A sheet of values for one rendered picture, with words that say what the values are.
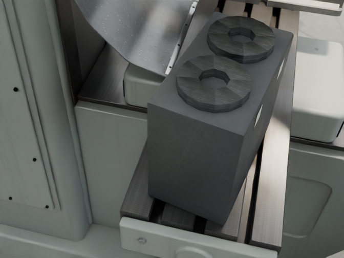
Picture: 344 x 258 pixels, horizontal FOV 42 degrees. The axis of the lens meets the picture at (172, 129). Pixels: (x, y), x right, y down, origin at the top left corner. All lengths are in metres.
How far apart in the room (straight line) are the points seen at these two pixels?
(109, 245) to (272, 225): 0.91
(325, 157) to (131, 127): 0.46
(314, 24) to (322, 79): 1.83
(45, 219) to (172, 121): 1.01
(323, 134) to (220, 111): 0.55
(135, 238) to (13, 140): 0.62
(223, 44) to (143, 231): 0.28
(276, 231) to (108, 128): 0.61
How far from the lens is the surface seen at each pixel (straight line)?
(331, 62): 1.14
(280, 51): 0.62
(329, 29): 2.89
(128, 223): 0.65
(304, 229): 1.33
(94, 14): 0.96
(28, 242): 1.55
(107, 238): 1.51
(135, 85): 1.02
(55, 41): 0.99
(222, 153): 0.52
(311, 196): 1.21
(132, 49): 0.99
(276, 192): 0.69
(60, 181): 1.29
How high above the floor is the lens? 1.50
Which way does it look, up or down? 47 degrees down
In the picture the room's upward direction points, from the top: 3 degrees clockwise
